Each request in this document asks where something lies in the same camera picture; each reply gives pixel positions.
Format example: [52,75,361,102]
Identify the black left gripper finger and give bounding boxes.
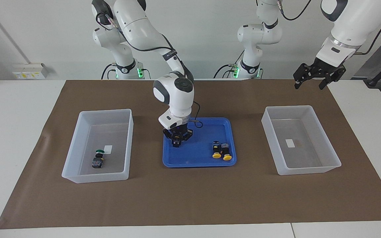
[293,64,313,90]
[319,68,346,90]

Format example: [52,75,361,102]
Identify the blue plastic tray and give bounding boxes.
[162,117,237,168]

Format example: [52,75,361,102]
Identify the brown paper table mat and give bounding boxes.
[0,79,381,230]

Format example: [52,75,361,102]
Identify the translucent white plastic box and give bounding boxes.
[62,109,134,184]
[261,105,342,176]

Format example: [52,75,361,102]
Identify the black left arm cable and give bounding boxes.
[276,0,381,56]

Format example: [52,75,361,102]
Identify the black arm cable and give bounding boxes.
[95,13,204,129]
[276,0,381,56]

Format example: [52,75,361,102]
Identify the black left base cable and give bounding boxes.
[214,50,244,79]

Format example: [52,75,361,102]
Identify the black base cable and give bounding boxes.
[101,63,116,80]
[214,50,244,79]

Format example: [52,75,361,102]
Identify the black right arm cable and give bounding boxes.
[95,13,204,129]

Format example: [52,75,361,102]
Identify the black right base cable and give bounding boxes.
[101,63,116,80]

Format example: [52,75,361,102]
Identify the white wall socket box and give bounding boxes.
[12,63,49,80]

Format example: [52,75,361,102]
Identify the white wall cable duct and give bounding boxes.
[0,0,30,65]

